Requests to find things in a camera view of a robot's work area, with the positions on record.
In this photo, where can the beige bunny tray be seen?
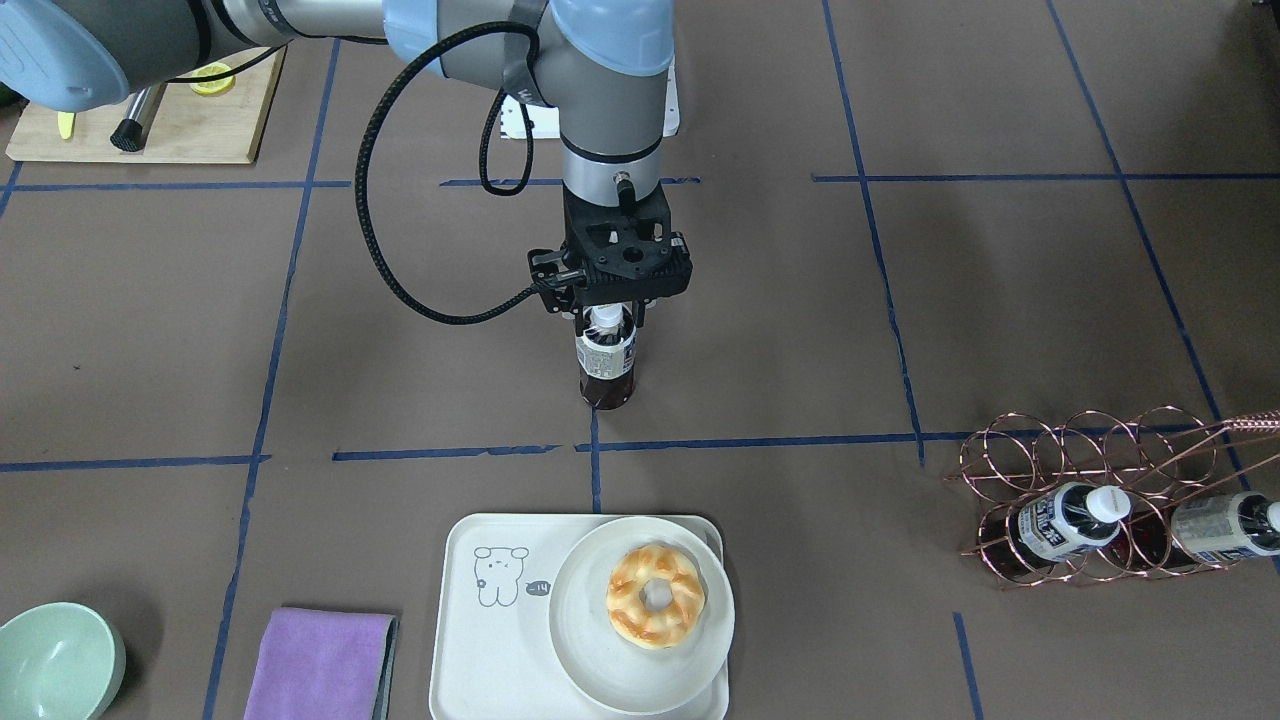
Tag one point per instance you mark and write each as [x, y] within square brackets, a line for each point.
[522, 632]

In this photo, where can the yellow plastic knife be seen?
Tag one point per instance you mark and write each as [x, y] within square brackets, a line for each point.
[66, 124]

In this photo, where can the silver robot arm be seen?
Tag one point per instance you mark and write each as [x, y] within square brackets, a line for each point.
[603, 65]

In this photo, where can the wooden cutting board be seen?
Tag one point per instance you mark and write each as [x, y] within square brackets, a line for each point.
[188, 128]

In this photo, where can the yellow lemon slice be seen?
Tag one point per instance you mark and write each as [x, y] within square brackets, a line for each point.
[212, 80]

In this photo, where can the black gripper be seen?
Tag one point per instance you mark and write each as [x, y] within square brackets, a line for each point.
[543, 268]

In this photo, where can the cream round plate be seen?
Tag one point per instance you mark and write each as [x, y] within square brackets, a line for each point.
[616, 678]

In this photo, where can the green ceramic bowl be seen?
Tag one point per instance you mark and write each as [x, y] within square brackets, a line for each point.
[61, 660]

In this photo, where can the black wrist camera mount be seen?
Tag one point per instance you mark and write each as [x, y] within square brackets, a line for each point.
[586, 272]

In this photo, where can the copper wire bottle rack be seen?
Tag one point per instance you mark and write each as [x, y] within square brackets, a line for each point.
[1161, 457]

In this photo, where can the steel black-handled tool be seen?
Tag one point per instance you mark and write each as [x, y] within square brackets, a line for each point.
[132, 132]

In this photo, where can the glazed donut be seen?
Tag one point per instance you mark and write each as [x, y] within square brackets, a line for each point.
[654, 597]

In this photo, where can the tea bottle white cap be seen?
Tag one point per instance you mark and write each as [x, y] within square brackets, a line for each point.
[606, 355]

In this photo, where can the tea bottle in rack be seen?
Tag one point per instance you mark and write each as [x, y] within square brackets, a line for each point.
[1056, 528]

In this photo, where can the purple folded cloth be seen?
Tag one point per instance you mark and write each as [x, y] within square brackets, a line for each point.
[316, 664]

